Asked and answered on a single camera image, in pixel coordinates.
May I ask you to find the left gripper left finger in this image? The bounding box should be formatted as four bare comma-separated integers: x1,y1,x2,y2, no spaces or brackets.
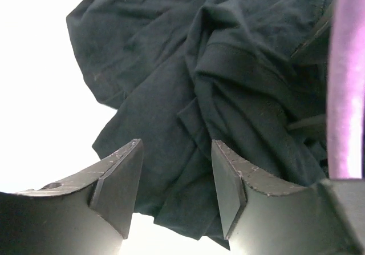
1,139,143,254

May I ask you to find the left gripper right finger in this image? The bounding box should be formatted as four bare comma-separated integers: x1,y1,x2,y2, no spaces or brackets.
212,140,364,255

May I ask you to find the black t shirt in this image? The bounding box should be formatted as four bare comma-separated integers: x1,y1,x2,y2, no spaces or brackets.
66,0,333,248

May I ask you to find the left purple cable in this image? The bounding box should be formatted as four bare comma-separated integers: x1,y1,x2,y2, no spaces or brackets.
326,0,365,181

